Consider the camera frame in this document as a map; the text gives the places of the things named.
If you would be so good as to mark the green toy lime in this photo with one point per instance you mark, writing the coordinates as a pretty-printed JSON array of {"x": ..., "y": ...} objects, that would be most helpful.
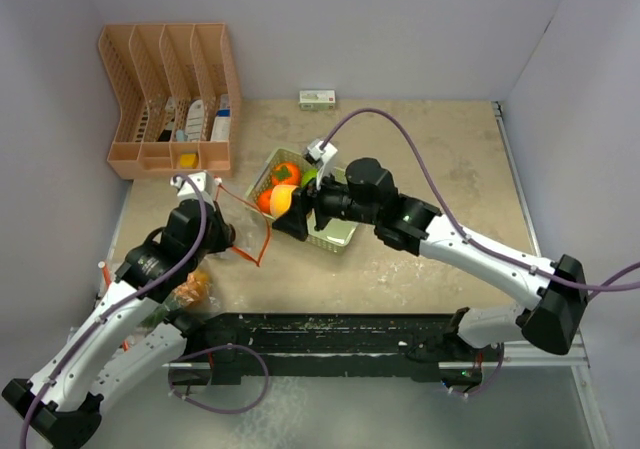
[{"x": 308, "y": 176}]

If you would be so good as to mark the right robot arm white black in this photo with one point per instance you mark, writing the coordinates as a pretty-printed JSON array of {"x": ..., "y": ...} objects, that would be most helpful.
[{"x": 549, "y": 300}]

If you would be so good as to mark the yellow orange toy fruit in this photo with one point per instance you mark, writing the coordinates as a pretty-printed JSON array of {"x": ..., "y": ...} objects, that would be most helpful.
[{"x": 281, "y": 199}]

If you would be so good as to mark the pink desk organizer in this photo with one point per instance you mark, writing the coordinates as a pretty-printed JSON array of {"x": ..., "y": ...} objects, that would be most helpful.
[{"x": 156, "y": 71}]

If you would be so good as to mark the toy pineapple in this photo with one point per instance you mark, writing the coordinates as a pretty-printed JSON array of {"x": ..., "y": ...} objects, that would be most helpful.
[{"x": 187, "y": 296}]

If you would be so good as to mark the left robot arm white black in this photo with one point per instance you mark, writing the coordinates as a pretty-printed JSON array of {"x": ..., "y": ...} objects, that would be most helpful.
[{"x": 66, "y": 400}]

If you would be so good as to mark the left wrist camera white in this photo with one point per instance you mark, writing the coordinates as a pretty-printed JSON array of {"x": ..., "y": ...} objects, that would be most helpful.
[{"x": 187, "y": 186}]

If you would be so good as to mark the yellow block in organizer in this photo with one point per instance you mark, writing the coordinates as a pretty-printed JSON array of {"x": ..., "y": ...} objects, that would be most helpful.
[{"x": 188, "y": 161}]

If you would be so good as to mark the white tube in organizer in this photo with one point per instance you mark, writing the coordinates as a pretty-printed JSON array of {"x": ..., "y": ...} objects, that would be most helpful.
[{"x": 195, "y": 121}]

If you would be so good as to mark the small white green box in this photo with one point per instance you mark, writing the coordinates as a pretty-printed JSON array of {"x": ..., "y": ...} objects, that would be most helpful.
[{"x": 317, "y": 100}]

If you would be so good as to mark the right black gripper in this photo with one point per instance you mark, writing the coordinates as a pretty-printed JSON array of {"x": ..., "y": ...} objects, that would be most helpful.
[{"x": 303, "y": 199}]

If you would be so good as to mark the green plastic basket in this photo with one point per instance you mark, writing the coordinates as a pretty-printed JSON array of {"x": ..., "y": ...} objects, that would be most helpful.
[{"x": 336, "y": 235}]

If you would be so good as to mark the white blue box in organizer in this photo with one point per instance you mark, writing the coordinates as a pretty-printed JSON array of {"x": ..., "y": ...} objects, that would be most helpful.
[{"x": 222, "y": 121}]

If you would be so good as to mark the clear zip bag orange zipper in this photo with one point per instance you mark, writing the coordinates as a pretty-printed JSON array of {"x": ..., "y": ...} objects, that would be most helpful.
[{"x": 209, "y": 308}]

